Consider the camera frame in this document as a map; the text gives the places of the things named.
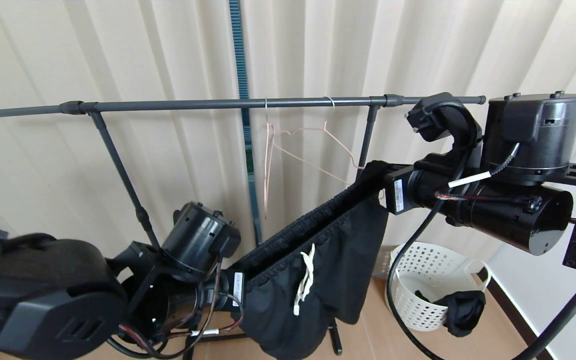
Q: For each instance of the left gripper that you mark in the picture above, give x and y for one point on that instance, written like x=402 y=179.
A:
x=218 y=300

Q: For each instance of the white laundry basket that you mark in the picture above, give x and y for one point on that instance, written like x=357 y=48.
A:
x=408 y=300

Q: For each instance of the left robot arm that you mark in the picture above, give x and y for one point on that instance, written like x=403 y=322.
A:
x=43 y=290

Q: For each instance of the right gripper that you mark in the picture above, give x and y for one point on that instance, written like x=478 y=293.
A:
x=508 y=220

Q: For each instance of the black shorts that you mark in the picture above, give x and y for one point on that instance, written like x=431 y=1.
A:
x=278 y=310

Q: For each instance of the black t-shirt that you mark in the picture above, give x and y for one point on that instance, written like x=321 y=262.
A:
x=463 y=310

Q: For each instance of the black clothes rack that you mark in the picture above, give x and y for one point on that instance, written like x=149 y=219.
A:
x=168 y=105

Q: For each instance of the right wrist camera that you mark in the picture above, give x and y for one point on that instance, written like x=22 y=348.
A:
x=435 y=112

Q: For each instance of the pink clothes hanger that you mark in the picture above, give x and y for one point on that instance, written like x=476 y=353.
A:
x=313 y=165
x=266 y=175

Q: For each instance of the beige curtain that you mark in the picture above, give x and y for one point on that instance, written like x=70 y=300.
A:
x=118 y=50

